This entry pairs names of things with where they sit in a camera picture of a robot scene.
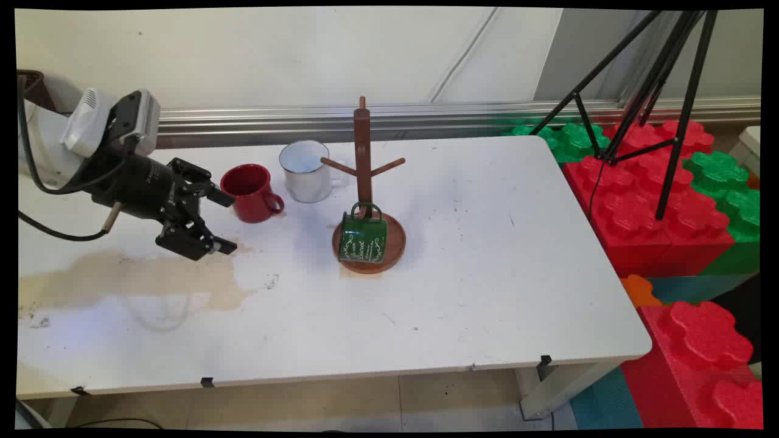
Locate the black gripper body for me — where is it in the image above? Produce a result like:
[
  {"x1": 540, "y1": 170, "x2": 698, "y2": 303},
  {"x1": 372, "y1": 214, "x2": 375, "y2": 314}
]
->
[{"x1": 79, "y1": 152, "x2": 200, "y2": 223}]

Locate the green enamel mug with lettering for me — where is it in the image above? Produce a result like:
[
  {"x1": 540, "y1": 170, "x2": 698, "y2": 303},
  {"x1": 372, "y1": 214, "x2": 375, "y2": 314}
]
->
[{"x1": 338, "y1": 201, "x2": 389, "y2": 264}]

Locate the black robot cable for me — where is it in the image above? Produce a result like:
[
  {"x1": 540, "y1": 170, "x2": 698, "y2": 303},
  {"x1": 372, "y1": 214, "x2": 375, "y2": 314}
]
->
[{"x1": 17, "y1": 73, "x2": 139, "y2": 243}]

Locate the brown wooden mug tree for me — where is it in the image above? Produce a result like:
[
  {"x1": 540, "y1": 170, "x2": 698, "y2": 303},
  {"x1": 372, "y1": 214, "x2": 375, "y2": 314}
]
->
[{"x1": 320, "y1": 96, "x2": 407, "y2": 275}]

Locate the teal foam block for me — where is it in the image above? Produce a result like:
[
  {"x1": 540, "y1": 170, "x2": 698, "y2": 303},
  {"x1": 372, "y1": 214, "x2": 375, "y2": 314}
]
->
[
  {"x1": 645, "y1": 272, "x2": 759, "y2": 305},
  {"x1": 568, "y1": 365, "x2": 645, "y2": 430}
]

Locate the black floor cable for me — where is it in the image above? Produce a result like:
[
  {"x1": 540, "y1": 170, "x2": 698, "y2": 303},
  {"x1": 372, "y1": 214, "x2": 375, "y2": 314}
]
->
[{"x1": 72, "y1": 417, "x2": 166, "y2": 430}]

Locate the green foam block with studs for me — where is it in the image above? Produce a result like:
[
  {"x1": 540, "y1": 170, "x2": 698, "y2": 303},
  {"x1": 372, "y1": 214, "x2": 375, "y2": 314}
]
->
[
  {"x1": 682, "y1": 150, "x2": 761, "y2": 276},
  {"x1": 501, "y1": 121, "x2": 612, "y2": 164}
]

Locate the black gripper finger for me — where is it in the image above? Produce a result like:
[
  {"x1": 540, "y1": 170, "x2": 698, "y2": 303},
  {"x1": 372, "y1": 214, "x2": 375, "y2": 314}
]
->
[
  {"x1": 167, "y1": 158, "x2": 237, "y2": 208},
  {"x1": 156, "y1": 218, "x2": 239, "y2": 263}
]

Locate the white vented wrist module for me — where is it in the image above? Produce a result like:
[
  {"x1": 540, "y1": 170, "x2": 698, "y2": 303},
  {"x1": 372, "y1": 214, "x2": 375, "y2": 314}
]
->
[{"x1": 60, "y1": 88, "x2": 118, "y2": 159}]

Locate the dark wicker basket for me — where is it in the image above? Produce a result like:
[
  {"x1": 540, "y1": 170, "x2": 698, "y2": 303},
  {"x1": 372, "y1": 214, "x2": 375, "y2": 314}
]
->
[{"x1": 17, "y1": 69, "x2": 57, "y2": 114}]

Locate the grey black wrist camera box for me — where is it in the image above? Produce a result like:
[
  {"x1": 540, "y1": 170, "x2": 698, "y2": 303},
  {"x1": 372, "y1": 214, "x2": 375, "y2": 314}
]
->
[{"x1": 108, "y1": 89, "x2": 162, "y2": 157}]

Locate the black tripod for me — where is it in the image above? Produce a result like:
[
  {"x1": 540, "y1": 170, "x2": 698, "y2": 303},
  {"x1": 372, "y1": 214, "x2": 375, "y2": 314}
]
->
[{"x1": 528, "y1": 9, "x2": 719, "y2": 221}]

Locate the white table leg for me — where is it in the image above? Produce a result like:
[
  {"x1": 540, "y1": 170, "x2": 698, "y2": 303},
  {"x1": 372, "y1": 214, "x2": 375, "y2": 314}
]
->
[{"x1": 514, "y1": 359, "x2": 623, "y2": 421}]

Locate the white wall cable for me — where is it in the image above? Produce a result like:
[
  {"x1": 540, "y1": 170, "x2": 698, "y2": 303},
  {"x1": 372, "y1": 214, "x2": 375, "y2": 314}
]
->
[{"x1": 428, "y1": 7, "x2": 501, "y2": 103}]

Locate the orange foam block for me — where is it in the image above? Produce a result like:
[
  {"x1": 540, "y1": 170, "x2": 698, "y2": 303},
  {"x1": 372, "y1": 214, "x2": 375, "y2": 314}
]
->
[{"x1": 620, "y1": 274, "x2": 663, "y2": 308}]

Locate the white box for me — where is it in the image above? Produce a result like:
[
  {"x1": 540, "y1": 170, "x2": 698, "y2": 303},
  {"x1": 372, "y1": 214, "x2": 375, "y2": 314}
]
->
[{"x1": 727, "y1": 125, "x2": 762, "y2": 178}]

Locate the white enamel mug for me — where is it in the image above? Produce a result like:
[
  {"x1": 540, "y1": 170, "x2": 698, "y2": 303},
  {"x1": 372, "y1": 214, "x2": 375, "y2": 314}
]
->
[{"x1": 279, "y1": 140, "x2": 348, "y2": 204}]

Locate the aluminium wall rail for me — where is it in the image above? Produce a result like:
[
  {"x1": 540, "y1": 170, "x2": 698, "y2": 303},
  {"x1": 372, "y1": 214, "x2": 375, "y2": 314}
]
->
[{"x1": 155, "y1": 96, "x2": 761, "y2": 150}]

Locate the thin black tripod cable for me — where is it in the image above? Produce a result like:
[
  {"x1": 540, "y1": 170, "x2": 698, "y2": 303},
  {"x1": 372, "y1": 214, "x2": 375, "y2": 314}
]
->
[{"x1": 587, "y1": 157, "x2": 604, "y2": 223}]

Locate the red enamel mug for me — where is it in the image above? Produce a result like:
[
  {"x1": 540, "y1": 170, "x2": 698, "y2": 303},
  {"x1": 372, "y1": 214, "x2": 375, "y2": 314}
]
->
[{"x1": 220, "y1": 164, "x2": 285, "y2": 224}]

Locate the large red foam block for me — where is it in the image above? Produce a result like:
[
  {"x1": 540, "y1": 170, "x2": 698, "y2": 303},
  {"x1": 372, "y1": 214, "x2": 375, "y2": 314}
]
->
[
  {"x1": 562, "y1": 119, "x2": 736, "y2": 278},
  {"x1": 620, "y1": 301, "x2": 764, "y2": 430}
]

